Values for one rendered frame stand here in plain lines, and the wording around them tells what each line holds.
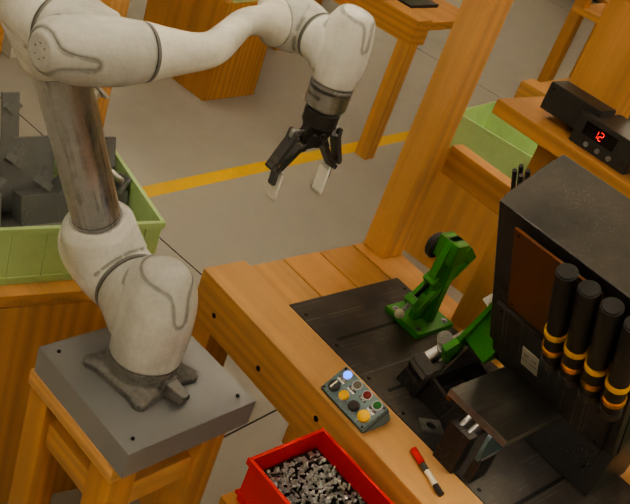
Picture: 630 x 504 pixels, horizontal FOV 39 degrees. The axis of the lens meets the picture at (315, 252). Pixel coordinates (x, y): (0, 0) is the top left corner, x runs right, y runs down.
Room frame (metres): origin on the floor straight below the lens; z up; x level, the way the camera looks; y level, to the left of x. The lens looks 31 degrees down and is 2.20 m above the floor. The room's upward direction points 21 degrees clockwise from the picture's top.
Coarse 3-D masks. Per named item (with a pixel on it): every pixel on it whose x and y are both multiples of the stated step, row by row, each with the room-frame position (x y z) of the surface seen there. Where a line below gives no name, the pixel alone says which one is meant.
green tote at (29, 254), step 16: (128, 176) 2.13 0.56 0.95; (128, 192) 2.11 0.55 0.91; (144, 192) 2.07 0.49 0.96; (144, 208) 2.03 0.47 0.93; (144, 224) 1.92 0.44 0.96; (160, 224) 1.95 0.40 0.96; (0, 240) 1.68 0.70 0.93; (16, 240) 1.71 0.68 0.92; (32, 240) 1.73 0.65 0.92; (48, 240) 1.76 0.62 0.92; (0, 256) 1.69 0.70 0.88; (16, 256) 1.71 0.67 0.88; (32, 256) 1.74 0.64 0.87; (48, 256) 1.77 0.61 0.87; (0, 272) 1.69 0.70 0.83; (16, 272) 1.72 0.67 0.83; (32, 272) 1.74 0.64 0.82; (48, 272) 1.77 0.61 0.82; (64, 272) 1.80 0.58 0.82
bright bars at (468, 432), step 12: (456, 420) 1.55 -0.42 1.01; (468, 420) 1.55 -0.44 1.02; (444, 432) 1.54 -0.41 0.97; (456, 432) 1.53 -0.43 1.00; (468, 432) 1.53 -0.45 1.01; (444, 444) 1.53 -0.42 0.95; (456, 444) 1.52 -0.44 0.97; (468, 444) 1.51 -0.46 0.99; (444, 456) 1.52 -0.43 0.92; (456, 456) 1.51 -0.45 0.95; (456, 468) 1.51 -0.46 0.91
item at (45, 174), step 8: (16, 144) 1.94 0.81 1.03; (16, 152) 1.93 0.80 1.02; (24, 152) 1.94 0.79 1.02; (8, 160) 1.91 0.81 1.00; (16, 160) 1.89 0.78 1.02; (48, 168) 1.99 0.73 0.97; (40, 176) 1.96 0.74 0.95; (48, 176) 1.98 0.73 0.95; (40, 184) 1.94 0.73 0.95; (48, 184) 1.95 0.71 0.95
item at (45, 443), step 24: (48, 408) 1.37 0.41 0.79; (24, 432) 1.39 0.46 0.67; (48, 432) 1.37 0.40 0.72; (24, 456) 1.38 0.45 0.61; (48, 456) 1.39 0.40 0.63; (72, 456) 1.32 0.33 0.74; (192, 456) 1.43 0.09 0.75; (216, 456) 1.48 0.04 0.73; (24, 480) 1.37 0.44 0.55; (48, 480) 1.40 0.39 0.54; (72, 480) 1.31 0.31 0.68; (96, 480) 1.25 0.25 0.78; (120, 480) 1.25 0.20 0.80; (144, 480) 1.33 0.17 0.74; (168, 480) 1.39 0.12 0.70; (192, 480) 1.43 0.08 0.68
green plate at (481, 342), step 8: (488, 312) 1.68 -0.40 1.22; (480, 320) 1.68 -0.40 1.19; (488, 320) 1.69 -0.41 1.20; (472, 328) 1.69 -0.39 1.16; (480, 328) 1.69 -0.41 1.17; (488, 328) 1.68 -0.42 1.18; (464, 336) 1.69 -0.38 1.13; (472, 336) 1.70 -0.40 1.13; (480, 336) 1.69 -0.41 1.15; (488, 336) 1.67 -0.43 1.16; (464, 344) 1.73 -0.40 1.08; (472, 344) 1.69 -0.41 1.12; (480, 344) 1.68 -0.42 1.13; (488, 344) 1.67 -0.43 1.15; (480, 352) 1.67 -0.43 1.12; (488, 352) 1.66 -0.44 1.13; (488, 360) 1.67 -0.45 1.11
